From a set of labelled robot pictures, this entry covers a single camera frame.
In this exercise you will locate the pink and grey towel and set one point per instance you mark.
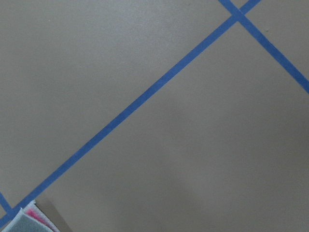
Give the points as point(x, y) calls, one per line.
point(31, 219)

